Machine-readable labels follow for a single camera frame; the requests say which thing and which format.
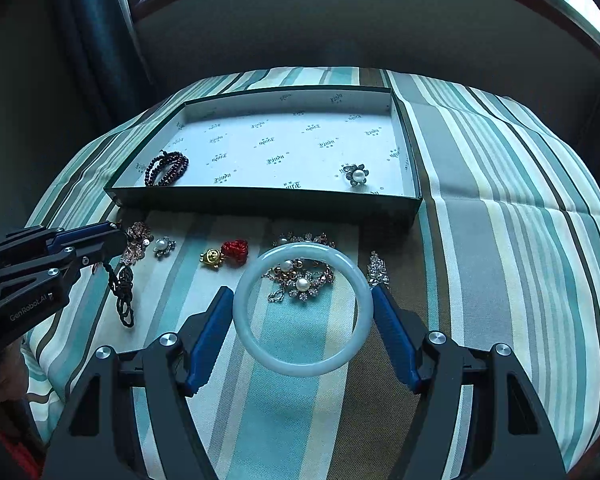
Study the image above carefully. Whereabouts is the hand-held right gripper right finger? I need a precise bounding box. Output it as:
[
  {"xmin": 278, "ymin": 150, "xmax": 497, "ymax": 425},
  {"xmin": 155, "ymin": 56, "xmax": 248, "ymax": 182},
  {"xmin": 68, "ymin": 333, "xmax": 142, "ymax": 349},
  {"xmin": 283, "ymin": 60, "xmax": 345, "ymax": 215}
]
[{"xmin": 370, "ymin": 284, "xmax": 568, "ymax": 480}]

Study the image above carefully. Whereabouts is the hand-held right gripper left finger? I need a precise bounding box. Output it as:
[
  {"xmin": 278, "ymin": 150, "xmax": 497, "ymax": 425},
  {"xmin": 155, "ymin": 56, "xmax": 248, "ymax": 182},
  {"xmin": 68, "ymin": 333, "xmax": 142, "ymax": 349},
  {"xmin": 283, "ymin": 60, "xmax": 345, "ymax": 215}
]
[{"xmin": 45, "ymin": 285, "xmax": 235, "ymax": 480}]

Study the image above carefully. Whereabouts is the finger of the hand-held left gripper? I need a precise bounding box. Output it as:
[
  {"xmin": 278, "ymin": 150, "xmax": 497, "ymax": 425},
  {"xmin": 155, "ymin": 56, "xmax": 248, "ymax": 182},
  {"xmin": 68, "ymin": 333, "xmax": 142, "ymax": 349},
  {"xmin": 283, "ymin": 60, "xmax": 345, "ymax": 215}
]
[
  {"xmin": 0, "ymin": 231, "xmax": 130, "ymax": 306},
  {"xmin": 0, "ymin": 220, "xmax": 123, "ymax": 257}
]

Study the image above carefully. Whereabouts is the pink flower brooch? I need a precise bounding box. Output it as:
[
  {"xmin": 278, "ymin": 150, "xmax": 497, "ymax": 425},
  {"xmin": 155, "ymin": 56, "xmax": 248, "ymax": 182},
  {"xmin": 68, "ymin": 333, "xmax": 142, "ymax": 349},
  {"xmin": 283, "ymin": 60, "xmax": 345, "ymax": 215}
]
[{"xmin": 119, "ymin": 221, "xmax": 154, "ymax": 266}]

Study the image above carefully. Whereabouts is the pale jade bangle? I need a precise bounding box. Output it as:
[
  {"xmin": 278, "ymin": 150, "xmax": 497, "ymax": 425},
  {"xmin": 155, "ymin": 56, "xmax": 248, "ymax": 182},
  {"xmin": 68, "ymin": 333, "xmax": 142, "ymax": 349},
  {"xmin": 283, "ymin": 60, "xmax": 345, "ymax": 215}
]
[{"xmin": 232, "ymin": 241, "xmax": 374, "ymax": 375}]

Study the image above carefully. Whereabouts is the red knot gold charm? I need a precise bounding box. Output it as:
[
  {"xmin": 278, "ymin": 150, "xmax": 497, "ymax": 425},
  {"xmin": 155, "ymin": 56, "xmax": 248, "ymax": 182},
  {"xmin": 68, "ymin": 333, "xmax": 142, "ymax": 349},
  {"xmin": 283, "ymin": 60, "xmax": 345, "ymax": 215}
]
[{"xmin": 200, "ymin": 239, "xmax": 251, "ymax": 269}]

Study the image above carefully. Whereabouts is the rose gold pearl brooch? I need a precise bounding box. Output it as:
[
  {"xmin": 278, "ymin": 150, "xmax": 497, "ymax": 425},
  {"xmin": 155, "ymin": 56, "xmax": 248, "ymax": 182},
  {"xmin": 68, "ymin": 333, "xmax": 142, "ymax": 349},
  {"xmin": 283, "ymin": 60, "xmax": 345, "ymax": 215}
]
[{"xmin": 260, "ymin": 257, "xmax": 336, "ymax": 305}]

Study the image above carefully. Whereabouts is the crystal flower brooch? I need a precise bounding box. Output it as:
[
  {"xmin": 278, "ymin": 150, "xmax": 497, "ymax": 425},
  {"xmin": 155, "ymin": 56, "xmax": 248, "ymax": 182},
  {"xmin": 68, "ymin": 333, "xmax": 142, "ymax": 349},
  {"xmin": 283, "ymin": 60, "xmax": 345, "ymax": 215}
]
[{"xmin": 272, "ymin": 231, "xmax": 337, "ymax": 261}]

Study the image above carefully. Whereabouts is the dark green printed box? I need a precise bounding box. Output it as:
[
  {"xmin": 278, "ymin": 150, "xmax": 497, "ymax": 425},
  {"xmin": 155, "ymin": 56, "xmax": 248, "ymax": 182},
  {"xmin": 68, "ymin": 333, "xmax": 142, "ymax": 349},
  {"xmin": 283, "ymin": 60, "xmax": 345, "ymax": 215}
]
[{"xmin": 103, "ymin": 86, "xmax": 424, "ymax": 234}]

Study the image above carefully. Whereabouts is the striped bed sheet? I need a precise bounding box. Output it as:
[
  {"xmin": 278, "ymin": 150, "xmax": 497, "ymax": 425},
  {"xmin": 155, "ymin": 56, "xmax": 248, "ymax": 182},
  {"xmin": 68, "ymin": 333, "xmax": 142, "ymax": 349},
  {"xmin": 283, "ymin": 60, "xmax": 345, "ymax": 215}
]
[{"xmin": 22, "ymin": 66, "xmax": 600, "ymax": 480}]

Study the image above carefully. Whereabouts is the dark blue curtain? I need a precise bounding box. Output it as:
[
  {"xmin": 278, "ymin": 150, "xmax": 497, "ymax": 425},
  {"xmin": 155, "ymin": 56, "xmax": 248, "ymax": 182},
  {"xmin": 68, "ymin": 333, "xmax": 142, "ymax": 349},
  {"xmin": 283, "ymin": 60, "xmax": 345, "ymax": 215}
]
[{"xmin": 45, "ymin": 0, "xmax": 157, "ymax": 128}]

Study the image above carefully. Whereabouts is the dark red bead bracelet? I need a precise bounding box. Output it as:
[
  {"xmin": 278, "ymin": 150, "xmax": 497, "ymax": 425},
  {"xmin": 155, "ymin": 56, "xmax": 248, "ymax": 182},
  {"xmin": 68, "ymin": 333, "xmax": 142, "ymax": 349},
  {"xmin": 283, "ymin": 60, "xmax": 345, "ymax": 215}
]
[{"xmin": 145, "ymin": 150, "xmax": 190, "ymax": 187}]

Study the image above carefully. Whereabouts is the pearl flower ring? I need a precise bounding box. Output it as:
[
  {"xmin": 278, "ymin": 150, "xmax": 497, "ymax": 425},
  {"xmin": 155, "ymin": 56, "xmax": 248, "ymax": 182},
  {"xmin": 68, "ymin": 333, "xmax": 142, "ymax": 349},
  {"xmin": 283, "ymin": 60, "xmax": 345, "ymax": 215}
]
[{"xmin": 341, "ymin": 162, "xmax": 370, "ymax": 189}]

